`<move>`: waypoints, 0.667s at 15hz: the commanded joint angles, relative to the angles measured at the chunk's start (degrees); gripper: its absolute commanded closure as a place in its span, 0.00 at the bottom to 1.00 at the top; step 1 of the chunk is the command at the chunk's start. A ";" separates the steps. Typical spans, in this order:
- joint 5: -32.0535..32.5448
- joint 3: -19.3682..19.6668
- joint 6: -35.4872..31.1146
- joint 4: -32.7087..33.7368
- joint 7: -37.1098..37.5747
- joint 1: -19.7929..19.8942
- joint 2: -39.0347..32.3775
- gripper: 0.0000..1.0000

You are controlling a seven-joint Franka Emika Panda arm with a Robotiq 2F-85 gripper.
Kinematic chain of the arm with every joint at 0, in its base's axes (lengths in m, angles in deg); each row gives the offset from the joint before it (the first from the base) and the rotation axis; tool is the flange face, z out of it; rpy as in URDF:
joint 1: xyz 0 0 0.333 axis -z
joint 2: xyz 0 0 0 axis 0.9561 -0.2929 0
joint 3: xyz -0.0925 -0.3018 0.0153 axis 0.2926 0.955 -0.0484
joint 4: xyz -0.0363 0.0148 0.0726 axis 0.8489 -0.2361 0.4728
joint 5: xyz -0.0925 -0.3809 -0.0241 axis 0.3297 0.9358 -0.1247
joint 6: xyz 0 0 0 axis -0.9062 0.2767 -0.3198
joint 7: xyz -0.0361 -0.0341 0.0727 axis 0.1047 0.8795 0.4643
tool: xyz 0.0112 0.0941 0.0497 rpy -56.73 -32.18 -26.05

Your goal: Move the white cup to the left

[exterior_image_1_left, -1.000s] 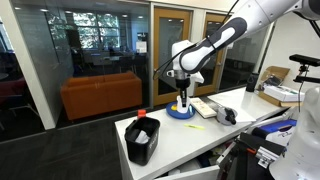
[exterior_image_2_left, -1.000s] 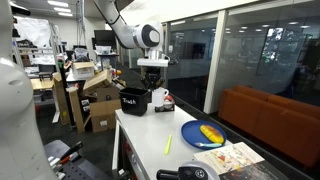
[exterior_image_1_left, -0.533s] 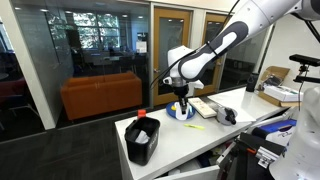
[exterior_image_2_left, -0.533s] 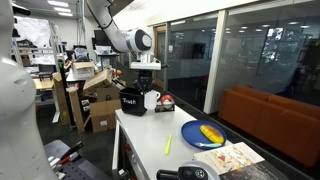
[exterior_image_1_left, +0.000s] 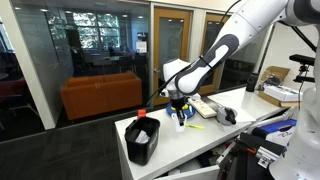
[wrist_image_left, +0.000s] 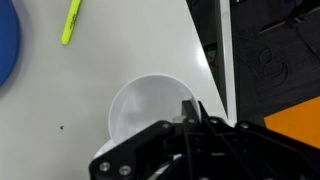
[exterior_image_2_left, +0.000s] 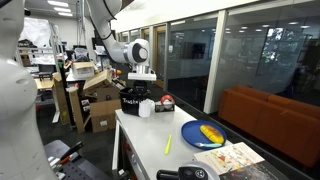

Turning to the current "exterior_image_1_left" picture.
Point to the discrete mathematics book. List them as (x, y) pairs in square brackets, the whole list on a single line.
[(203, 107)]

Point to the crumpled white paper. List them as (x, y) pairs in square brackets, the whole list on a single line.
[(142, 136)]

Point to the open cardboard box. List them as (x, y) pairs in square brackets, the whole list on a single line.
[(276, 75)]

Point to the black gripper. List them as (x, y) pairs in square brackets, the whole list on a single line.
[(178, 104)]

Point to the orange sofa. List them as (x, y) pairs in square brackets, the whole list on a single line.
[(100, 95)]

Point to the red and white object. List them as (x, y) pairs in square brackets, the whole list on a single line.
[(142, 113)]

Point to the black device at edge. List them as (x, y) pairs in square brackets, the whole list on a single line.
[(226, 115)]

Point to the black camera on stand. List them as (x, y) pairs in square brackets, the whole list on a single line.
[(301, 61)]

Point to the black trash bin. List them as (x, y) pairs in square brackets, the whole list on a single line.
[(141, 150)]

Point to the yellow highlighter pen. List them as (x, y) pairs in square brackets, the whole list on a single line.
[(195, 126)]

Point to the white flat box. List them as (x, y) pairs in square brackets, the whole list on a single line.
[(283, 93)]

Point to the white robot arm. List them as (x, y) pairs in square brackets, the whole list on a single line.
[(200, 73)]

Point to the blue plate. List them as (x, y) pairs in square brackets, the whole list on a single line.
[(190, 113)]

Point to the black cylinder container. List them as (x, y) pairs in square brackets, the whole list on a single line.
[(252, 81)]

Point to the blue white device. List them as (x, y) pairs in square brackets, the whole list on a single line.
[(276, 128)]

